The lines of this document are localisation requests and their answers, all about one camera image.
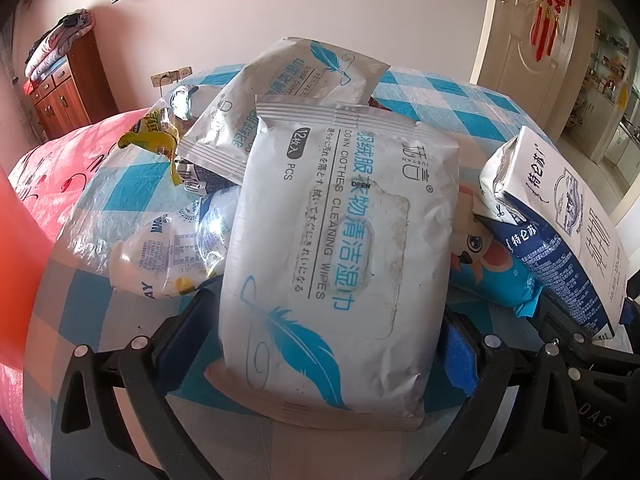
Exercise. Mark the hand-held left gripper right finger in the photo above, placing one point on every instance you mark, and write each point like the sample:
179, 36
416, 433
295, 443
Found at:
462, 355

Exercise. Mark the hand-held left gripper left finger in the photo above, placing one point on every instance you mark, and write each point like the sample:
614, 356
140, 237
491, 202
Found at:
195, 325

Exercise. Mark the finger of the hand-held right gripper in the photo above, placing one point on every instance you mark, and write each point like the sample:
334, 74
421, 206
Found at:
600, 360
632, 312

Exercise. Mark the white blue plastic bag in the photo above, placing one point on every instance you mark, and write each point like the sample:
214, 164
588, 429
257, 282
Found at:
160, 255

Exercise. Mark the blue cartoon packet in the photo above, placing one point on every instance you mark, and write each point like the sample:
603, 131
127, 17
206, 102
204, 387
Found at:
495, 270

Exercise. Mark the white and blue milk carton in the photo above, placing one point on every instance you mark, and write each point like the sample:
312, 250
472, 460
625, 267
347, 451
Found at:
560, 210

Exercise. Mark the large white wet wipes packet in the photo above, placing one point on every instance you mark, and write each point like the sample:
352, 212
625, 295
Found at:
325, 260

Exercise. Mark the small white blue wrapper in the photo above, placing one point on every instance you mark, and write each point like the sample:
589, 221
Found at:
197, 177

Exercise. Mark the orange plastic bucket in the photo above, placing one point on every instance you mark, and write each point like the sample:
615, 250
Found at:
20, 260

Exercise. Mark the yellow snack wrapper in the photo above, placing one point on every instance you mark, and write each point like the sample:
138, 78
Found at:
150, 135

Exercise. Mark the silver-lined white snack bag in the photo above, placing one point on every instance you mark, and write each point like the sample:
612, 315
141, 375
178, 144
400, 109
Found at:
185, 100

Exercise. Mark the pink heart print blanket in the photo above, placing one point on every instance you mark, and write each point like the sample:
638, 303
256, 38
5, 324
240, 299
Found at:
60, 170

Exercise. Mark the white display cabinet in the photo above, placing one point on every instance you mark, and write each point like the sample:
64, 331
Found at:
600, 85

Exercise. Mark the blue checkered tablecloth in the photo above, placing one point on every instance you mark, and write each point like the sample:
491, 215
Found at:
435, 105

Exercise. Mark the brown wooden cabinet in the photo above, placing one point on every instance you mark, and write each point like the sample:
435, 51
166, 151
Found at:
70, 95

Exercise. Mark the white door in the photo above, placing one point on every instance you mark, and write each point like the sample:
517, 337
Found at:
515, 60

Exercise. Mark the red knot decoration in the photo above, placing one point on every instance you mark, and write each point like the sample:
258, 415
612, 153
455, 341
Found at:
545, 20

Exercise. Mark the stack of folded blankets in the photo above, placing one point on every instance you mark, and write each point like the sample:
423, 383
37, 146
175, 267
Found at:
55, 45

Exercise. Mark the beige wall socket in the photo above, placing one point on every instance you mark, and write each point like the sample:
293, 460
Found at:
157, 79
186, 70
172, 75

